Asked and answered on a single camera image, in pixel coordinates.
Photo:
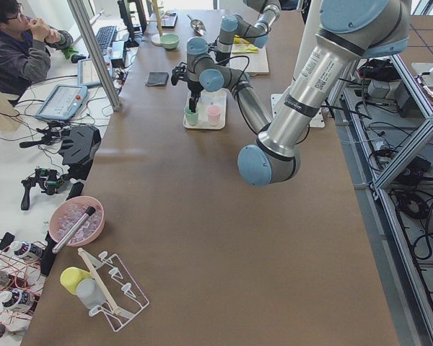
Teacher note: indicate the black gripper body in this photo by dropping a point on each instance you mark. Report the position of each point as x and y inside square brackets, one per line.
[194, 89]
[222, 56]

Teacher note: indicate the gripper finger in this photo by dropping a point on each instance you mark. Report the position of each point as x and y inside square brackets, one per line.
[193, 101]

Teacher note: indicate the green cup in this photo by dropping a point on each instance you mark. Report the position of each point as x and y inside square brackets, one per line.
[191, 117]

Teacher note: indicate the pink cup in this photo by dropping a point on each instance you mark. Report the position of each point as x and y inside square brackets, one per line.
[213, 114]

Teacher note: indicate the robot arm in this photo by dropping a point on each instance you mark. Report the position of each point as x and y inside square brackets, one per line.
[256, 34]
[348, 31]

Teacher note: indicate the cream rabbit tray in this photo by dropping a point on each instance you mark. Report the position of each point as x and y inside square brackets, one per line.
[209, 98]

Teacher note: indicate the grey folded cloth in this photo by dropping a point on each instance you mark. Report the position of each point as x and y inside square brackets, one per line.
[157, 79]

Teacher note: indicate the yellow plastic knife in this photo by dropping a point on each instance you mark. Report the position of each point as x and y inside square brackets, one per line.
[244, 49]

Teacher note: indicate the green bowl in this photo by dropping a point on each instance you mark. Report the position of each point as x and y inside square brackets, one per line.
[169, 41]

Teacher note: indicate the wooden cutting board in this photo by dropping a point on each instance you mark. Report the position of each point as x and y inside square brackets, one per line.
[253, 64]

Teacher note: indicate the steel ice scoop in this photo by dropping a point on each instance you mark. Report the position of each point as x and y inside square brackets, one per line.
[197, 25]

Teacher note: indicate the black monitor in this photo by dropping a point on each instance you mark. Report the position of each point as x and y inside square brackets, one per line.
[133, 16]

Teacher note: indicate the black keyboard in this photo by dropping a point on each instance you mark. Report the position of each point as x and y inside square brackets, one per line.
[105, 37]

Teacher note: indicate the teach pendant tablet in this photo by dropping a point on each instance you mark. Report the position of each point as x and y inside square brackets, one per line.
[62, 103]

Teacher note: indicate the metal scoop in bowl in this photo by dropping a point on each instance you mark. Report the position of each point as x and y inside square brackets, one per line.
[73, 230]

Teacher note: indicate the seated person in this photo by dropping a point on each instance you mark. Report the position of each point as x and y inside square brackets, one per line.
[24, 55]

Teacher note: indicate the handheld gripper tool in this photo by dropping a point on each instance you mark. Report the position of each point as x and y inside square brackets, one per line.
[49, 180]

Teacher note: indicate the pink bowl with ice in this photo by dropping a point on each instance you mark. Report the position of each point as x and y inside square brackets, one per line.
[70, 212]

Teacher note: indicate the yellow cup on rack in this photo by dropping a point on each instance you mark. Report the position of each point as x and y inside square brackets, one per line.
[71, 277]

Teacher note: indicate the grey cup on rack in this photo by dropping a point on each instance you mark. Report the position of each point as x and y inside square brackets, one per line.
[89, 293]

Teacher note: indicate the aluminium frame post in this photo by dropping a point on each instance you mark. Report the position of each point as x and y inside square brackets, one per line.
[82, 21]

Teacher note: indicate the white wire cup rack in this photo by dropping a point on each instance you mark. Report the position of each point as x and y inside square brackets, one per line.
[124, 298]

